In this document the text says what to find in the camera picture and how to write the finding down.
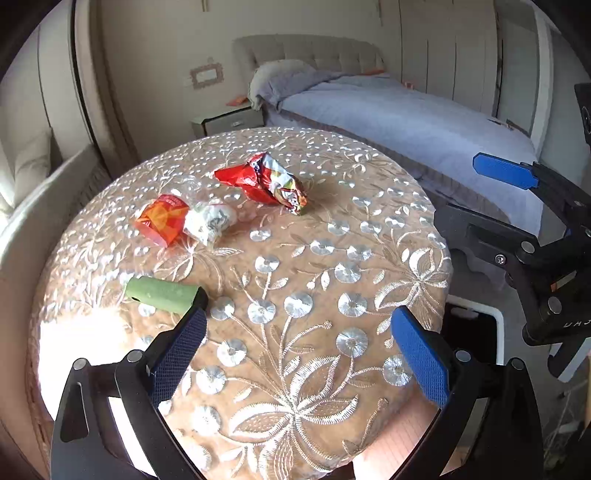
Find orange item on nightstand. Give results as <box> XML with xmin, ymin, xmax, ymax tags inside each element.
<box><xmin>226</xmin><ymin>96</ymin><xmax>249</xmax><ymax>107</ymax></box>

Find red snack bag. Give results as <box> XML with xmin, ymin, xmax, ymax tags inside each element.
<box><xmin>214</xmin><ymin>152</ymin><xmax>308</xmax><ymax>215</ymax></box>

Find beige throw pillow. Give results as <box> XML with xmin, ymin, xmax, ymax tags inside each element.
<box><xmin>1</xmin><ymin>129</ymin><xmax>52</xmax><ymax>216</ymax></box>

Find white bedside nightstand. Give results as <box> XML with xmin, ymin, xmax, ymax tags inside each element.
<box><xmin>190</xmin><ymin>103</ymin><xmax>264</xmax><ymax>139</ymax></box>

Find beige tufted headboard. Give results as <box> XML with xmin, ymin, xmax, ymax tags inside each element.
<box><xmin>232</xmin><ymin>34</ymin><xmax>387</xmax><ymax>85</ymax></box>

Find framed wall switch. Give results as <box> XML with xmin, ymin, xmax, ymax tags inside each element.
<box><xmin>189</xmin><ymin>63</ymin><xmax>223</xmax><ymax>90</ymax></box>

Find green cylindrical tube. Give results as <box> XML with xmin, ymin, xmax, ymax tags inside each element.
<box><xmin>125</xmin><ymin>276</ymin><xmax>208</xmax><ymax>315</ymax></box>

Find clear plastic bag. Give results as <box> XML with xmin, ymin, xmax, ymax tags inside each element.
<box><xmin>183</xmin><ymin>199</ymin><xmax>238</xmax><ymax>248</ymax></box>

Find beige wardrobe doors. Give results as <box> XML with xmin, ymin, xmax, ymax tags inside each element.
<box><xmin>376</xmin><ymin>0</ymin><xmax>500</xmax><ymax>115</ymax></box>

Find grey bed pillow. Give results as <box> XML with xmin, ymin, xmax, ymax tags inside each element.
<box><xmin>247</xmin><ymin>59</ymin><xmax>315</xmax><ymax>110</ymax></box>

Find floral embroidered round tablecloth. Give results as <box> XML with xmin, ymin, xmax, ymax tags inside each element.
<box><xmin>32</xmin><ymin>128</ymin><xmax>452</xmax><ymax>479</ymax></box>

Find bed with blue duvet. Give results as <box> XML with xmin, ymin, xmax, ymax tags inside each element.
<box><xmin>262</xmin><ymin>71</ymin><xmax>543</xmax><ymax>234</ymax></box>

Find white trash bin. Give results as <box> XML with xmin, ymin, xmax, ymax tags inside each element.
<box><xmin>441</xmin><ymin>295</ymin><xmax>505</xmax><ymax>365</ymax></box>

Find orange label plastic bottle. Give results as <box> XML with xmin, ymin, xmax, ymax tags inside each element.
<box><xmin>133</xmin><ymin>188</ymin><xmax>199</xmax><ymax>248</ymax></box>

